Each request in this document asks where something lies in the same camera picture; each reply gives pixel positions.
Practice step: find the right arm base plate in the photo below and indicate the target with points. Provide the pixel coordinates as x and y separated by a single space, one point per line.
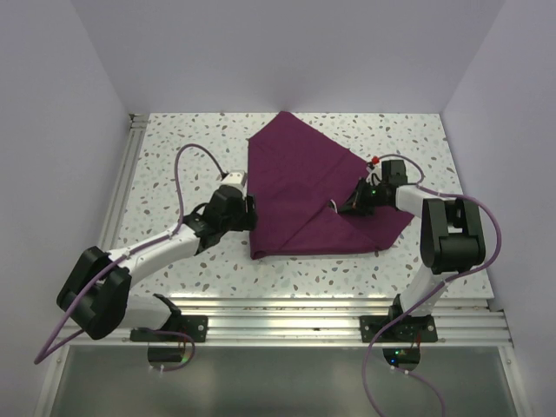
410 329

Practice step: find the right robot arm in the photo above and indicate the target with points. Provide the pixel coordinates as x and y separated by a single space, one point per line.
451 242

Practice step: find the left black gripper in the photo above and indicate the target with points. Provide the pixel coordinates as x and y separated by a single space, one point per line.
248 216

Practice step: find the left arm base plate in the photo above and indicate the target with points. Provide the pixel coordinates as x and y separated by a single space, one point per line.
174 330

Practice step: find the purple cloth mat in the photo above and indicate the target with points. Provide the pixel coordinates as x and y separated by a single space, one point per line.
294 172

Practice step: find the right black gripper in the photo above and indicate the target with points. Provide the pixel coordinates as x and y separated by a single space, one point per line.
355 205

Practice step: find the aluminium frame rails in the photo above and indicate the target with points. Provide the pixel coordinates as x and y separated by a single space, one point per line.
303 304

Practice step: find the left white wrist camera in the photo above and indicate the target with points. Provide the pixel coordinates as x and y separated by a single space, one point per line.
236 179

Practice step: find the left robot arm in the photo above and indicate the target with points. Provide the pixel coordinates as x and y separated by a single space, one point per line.
96 294

